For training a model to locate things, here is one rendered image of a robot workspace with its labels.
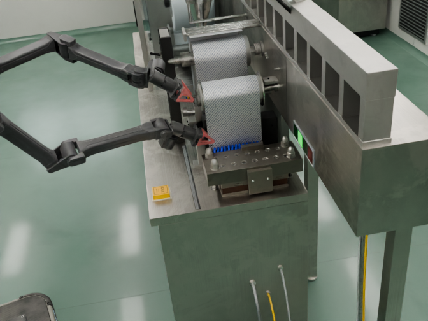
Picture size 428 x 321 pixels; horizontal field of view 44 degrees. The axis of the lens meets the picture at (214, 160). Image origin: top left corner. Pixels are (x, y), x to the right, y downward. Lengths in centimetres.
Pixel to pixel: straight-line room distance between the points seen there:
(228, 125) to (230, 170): 22
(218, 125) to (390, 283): 93
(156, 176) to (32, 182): 212
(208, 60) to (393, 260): 116
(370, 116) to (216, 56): 111
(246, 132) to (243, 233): 43
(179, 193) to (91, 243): 142
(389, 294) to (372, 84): 84
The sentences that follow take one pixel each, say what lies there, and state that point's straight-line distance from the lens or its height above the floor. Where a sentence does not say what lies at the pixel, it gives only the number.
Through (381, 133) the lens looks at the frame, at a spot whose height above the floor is 147.
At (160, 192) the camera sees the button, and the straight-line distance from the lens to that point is 226.
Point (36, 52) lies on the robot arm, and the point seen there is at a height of 147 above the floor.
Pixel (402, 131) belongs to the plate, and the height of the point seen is 144.
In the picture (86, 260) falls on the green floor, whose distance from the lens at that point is 347.
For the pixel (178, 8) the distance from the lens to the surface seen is 314.
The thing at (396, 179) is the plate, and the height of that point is 132.
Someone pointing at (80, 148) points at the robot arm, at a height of 121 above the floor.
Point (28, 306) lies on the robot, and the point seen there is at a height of 24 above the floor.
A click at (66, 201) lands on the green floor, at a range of 406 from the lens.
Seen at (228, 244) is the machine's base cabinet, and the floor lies 70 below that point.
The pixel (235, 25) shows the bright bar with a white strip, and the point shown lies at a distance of 247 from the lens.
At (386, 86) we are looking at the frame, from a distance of 142.
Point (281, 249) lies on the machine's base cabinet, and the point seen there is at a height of 62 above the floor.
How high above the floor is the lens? 218
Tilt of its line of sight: 31 degrees down
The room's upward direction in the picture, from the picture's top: 6 degrees counter-clockwise
